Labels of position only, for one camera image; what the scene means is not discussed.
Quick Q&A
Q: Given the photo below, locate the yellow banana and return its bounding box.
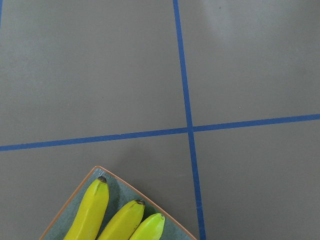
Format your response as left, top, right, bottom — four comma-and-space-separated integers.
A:
97, 200, 145, 240
129, 213, 166, 240
64, 176, 110, 240

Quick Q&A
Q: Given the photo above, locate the grey square plate orange rim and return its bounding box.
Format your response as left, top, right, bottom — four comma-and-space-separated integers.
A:
40, 166, 196, 240

